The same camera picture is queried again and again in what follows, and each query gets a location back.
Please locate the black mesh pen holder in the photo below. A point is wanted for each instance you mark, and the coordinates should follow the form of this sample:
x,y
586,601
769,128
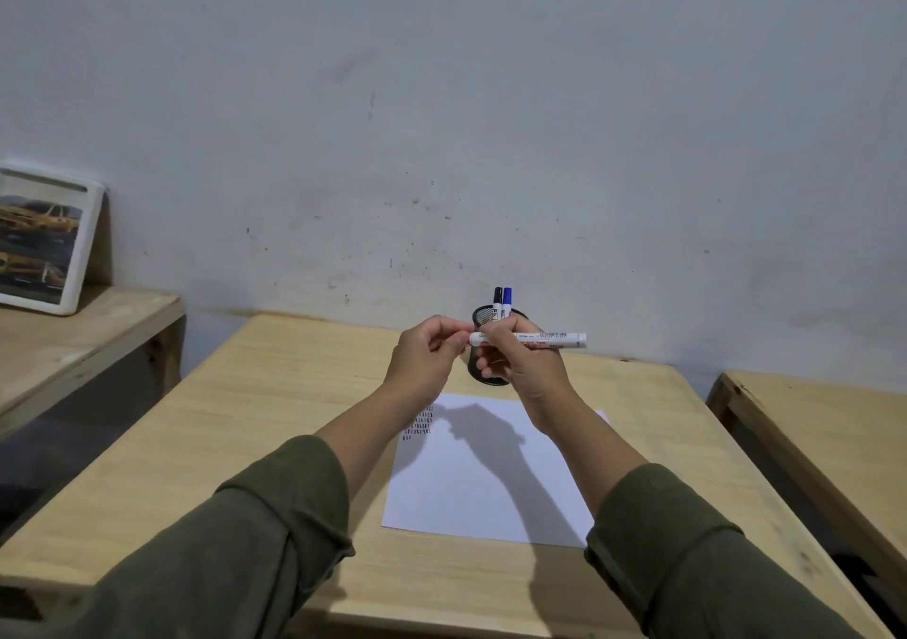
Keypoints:
x,y
484,315

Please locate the person's left thumb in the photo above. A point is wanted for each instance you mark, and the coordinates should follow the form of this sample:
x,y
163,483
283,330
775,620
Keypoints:
x,y
453,348

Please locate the wooden side table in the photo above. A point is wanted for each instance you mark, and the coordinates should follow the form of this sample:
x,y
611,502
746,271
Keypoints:
x,y
78,337
829,433

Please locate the person's left hand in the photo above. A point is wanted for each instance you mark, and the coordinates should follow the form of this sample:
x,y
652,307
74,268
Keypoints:
x,y
418,366

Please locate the white framed car picture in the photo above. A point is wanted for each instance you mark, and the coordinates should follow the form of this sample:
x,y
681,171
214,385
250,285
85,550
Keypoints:
x,y
39,235

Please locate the person's right forearm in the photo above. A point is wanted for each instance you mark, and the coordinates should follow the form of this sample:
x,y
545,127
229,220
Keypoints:
x,y
638,525

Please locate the person's left forearm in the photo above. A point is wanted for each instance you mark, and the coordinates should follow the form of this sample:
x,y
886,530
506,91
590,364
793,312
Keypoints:
x,y
283,511

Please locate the person's right hand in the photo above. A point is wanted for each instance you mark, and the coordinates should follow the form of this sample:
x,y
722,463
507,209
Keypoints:
x,y
535,373

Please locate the white paper sheet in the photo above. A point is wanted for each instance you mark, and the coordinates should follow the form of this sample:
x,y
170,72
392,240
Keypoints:
x,y
482,497

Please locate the white marker pen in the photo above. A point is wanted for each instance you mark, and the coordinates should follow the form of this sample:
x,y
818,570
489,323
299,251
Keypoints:
x,y
563,339

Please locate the black capped marker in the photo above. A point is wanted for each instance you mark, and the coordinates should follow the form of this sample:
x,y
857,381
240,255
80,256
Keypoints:
x,y
497,300

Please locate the blue capped marker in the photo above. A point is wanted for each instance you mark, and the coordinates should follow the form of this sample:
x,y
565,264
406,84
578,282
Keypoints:
x,y
507,300

